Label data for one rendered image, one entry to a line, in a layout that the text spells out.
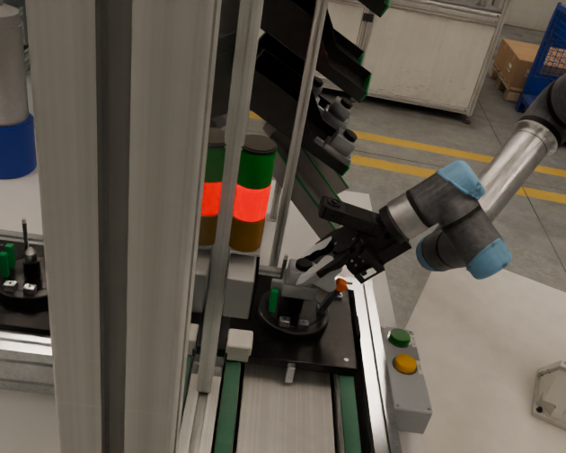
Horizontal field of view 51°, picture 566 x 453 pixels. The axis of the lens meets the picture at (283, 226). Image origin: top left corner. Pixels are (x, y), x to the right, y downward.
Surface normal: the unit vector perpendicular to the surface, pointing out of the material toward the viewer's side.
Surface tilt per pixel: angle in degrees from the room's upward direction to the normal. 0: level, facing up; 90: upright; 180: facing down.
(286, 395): 0
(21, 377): 90
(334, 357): 0
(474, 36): 90
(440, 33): 90
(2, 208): 0
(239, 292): 90
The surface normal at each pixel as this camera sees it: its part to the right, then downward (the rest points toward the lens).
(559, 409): -0.42, 0.44
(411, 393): 0.15, -0.83
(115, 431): -0.02, 0.54
